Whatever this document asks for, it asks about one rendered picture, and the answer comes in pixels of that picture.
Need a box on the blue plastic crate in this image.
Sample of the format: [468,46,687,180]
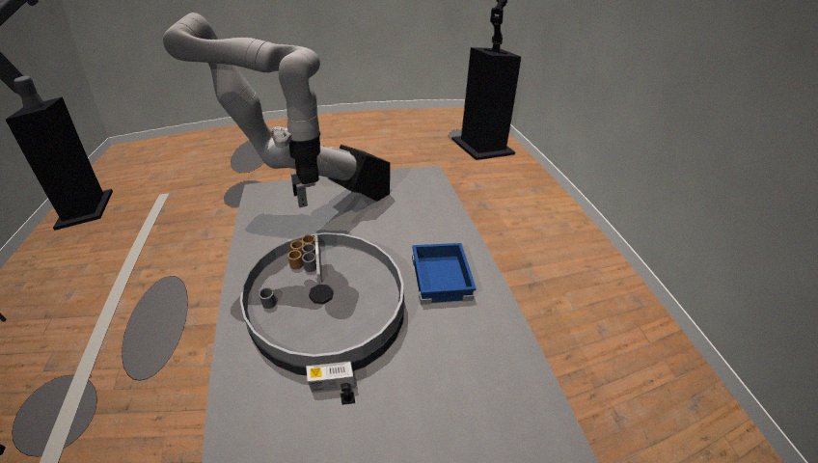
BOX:
[412,243,477,305]

